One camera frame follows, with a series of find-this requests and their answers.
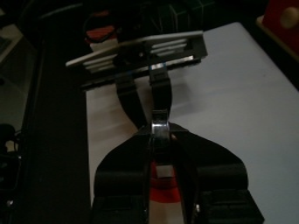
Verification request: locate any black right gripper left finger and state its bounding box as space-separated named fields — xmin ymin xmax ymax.
xmin=90 ymin=125 xmax=155 ymax=224

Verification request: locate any round metal cutter with handle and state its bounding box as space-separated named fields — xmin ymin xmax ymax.
xmin=149 ymin=108 xmax=174 ymax=165

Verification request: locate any red drawer with wooden knob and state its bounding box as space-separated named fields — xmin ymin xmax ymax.
xmin=262 ymin=0 xmax=299 ymax=30

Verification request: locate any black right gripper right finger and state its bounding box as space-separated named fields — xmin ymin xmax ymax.
xmin=169 ymin=122 xmax=267 ymax=224

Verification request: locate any wooden drawer cabinet frame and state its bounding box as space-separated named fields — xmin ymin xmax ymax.
xmin=255 ymin=0 xmax=299 ymax=60

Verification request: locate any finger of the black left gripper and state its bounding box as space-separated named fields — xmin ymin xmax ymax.
xmin=149 ymin=62 xmax=174 ymax=112
xmin=114 ymin=72 xmax=153 ymax=130

